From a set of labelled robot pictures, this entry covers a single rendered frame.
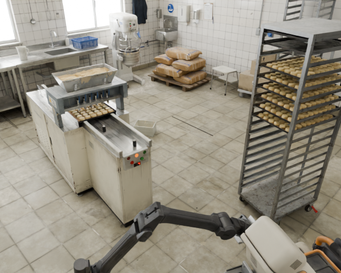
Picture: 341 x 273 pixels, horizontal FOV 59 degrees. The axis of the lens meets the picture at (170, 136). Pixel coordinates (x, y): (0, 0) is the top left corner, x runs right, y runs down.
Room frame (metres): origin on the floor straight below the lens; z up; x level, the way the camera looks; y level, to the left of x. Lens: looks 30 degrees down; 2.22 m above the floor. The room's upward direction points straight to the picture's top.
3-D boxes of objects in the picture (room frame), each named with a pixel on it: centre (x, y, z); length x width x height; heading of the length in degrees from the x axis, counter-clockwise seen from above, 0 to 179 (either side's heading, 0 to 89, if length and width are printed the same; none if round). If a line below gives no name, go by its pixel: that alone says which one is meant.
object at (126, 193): (2.46, 0.52, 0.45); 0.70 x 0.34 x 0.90; 37
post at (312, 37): (2.08, -0.95, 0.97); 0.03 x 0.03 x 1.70; 29
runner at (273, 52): (2.60, -1.01, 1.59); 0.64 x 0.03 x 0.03; 119
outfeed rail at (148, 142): (3.04, 0.78, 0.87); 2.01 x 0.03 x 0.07; 37
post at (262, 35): (2.48, -0.73, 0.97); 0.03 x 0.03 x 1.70; 29
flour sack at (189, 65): (6.15, -0.40, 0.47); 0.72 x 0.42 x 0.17; 140
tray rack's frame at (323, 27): (2.43, -1.10, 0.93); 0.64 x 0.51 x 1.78; 119
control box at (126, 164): (2.17, 0.30, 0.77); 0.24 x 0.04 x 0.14; 127
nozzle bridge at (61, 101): (2.86, 0.83, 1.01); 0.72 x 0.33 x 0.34; 127
